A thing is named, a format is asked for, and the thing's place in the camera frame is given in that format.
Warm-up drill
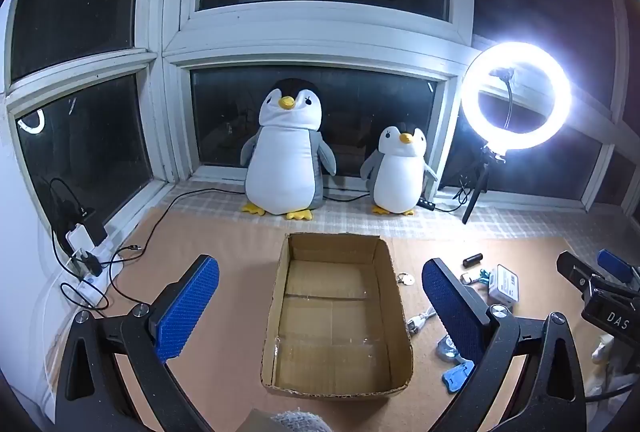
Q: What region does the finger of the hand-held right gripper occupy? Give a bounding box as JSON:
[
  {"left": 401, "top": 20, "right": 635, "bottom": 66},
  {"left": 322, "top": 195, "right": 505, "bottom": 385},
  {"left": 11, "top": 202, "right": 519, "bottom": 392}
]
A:
[
  {"left": 556, "top": 251, "right": 601, "bottom": 295},
  {"left": 597, "top": 249, "right": 640, "bottom": 285}
]

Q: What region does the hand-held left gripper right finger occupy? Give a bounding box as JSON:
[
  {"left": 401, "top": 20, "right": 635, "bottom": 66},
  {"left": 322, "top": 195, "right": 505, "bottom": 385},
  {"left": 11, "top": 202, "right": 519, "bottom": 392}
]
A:
[{"left": 421, "top": 257, "right": 588, "bottom": 432}]

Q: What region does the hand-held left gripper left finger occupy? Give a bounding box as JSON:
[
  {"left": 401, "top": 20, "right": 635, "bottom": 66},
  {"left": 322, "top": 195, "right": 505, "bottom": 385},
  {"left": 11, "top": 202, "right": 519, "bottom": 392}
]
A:
[{"left": 54, "top": 255, "right": 221, "bottom": 432}]

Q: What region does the white charger plug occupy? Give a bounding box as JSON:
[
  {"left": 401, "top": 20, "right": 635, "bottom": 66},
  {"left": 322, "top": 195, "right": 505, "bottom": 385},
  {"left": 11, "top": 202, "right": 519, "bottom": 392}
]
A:
[{"left": 406, "top": 306, "right": 437, "bottom": 334}]

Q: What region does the blue tape roll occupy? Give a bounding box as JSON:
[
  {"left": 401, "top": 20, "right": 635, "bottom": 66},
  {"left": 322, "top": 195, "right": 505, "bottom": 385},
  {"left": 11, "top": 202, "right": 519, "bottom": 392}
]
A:
[{"left": 435, "top": 334, "right": 458, "bottom": 361}]

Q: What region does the white rectangular box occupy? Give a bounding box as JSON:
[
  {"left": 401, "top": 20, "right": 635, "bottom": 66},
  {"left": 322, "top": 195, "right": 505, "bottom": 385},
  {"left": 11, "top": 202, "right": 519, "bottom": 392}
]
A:
[{"left": 487, "top": 263, "right": 521, "bottom": 305}]

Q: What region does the blue plastic phone stand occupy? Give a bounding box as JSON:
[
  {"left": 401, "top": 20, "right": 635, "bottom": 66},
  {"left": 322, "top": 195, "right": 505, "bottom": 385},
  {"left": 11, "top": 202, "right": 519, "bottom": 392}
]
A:
[{"left": 442, "top": 359, "right": 476, "bottom": 394}]

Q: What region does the brown cardboard box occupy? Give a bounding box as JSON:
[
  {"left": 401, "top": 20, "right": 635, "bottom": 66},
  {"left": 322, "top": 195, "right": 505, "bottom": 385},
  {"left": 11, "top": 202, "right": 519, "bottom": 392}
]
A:
[{"left": 260, "top": 232, "right": 415, "bottom": 399}]

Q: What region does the person's right forearm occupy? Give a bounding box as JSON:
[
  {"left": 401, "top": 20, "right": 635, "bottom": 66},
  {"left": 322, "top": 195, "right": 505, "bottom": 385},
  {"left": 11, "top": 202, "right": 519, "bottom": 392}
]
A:
[{"left": 591, "top": 333, "right": 640, "bottom": 395}]

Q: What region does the brown mat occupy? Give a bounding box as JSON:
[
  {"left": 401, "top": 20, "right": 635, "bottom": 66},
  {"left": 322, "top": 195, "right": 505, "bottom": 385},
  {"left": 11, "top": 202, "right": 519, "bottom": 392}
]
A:
[{"left": 92, "top": 207, "right": 603, "bottom": 432}]

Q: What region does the black plug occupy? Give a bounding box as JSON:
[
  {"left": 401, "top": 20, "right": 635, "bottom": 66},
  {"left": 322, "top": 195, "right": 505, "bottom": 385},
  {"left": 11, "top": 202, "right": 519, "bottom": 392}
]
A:
[{"left": 80, "top": 251, "right": 102, "bottom": 277}]

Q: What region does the black tripod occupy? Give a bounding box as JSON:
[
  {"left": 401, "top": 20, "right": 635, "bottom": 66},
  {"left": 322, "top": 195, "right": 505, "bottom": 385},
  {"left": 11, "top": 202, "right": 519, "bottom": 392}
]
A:
[{"left": 461, "top": 145, "right": 506, "bottom": 225}]

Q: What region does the black flat device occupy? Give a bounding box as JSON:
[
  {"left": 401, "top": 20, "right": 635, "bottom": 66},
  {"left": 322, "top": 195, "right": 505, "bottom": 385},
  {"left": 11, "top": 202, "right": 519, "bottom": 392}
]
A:
[{"left": 74, "top": 207, "right": 109, "bottom": 243}]

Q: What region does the white adapter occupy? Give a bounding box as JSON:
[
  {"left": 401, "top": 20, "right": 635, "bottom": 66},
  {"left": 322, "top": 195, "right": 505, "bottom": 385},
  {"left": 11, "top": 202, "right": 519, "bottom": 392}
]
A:
[{"left": 66, "top": 223, "right": 97, "bottom": 259}]

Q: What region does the small penguin plush toy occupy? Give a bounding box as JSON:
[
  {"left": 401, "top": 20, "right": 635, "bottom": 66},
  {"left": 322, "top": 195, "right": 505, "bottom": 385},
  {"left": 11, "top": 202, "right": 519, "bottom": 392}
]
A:
[{"left": 360, "top": 125, "right": 438, "bottom": 216}]

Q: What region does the grey knitted clothing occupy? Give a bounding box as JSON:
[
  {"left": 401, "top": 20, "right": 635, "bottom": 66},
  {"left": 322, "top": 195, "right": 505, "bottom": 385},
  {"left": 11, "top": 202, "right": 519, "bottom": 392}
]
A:
[{"left": 270, "top": 408, "right": 333, "bottom": 432}]

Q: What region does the large penguin plush toy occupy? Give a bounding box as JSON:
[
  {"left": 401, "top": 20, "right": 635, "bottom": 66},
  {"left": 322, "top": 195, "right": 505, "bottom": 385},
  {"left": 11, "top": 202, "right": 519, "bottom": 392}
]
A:
[{"left": 240, "top": 78, "right": 337, "bottom": 220}]

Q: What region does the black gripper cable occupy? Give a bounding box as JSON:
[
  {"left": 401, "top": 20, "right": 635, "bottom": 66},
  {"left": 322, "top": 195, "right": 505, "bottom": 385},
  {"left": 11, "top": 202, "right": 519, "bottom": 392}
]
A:
[{"left": 582, "top": 382, "right": 640, "bottom": 408}]

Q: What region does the black cable with plug end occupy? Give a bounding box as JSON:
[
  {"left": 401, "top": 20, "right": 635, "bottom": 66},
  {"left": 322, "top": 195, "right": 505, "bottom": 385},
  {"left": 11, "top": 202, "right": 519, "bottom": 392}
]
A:
[{"left": 60, "top": 242, "right": 146, "bottom": 313}]

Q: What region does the long black cable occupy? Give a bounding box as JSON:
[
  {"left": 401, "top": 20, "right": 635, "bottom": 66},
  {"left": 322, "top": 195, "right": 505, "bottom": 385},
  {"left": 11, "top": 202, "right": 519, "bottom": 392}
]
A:
[{"left": 107, "top": 189, "right": 373, "bottom": 295}]

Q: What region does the white ring light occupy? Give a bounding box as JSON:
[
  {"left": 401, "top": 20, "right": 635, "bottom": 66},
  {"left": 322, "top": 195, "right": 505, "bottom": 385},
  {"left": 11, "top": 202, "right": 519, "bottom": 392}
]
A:
[{"left": 460, "top": 41, "right": 572, "bottom": 152}]

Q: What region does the white window frame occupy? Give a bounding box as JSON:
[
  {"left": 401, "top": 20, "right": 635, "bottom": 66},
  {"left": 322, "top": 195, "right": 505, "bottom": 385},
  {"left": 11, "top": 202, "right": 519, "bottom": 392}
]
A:
[{"left": 0, "top": 0, "right": 640, "bottom": 233}]

